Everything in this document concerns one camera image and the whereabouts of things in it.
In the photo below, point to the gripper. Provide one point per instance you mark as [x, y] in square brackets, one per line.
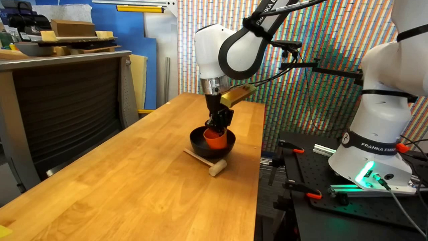
[217, 113]

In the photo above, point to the orange cup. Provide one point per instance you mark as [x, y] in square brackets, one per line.
[215, 140]

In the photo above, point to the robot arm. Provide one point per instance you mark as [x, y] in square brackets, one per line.
[381, 110]

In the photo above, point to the black bowl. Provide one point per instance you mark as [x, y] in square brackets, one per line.
[200, 144]

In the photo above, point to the grey bowl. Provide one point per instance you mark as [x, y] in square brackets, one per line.
[33, 49]

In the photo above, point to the wooden mallet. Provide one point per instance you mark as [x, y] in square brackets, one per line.
[217, 167]

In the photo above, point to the yellow foam sheet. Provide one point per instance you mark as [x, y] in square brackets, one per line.
[138, 80]

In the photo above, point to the white board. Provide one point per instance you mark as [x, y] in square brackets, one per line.
[160, 50]

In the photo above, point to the blue board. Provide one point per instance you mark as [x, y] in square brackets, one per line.
[130, 30]

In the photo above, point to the multicoloured backdrop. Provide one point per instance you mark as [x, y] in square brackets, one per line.
[334, 50]

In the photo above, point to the yellow bar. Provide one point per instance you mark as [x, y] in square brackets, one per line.
[140, 9]

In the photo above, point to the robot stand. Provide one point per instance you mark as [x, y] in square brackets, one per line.
[334, 214]

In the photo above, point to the cardboard box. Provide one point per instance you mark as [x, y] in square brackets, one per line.
[72, 28]

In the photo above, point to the black bag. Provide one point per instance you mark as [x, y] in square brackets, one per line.
[30, 20]

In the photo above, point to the yellow sticky note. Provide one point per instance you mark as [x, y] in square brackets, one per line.
[4, 231]

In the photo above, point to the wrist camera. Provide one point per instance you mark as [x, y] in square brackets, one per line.
[237, 95]

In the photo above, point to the short aluminium rail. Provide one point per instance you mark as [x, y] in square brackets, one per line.
[323, 150]

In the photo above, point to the camera on mount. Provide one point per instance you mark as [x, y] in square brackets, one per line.
[287, 44]

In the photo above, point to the long aluminium rail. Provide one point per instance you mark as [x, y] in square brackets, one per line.
[344, 190]

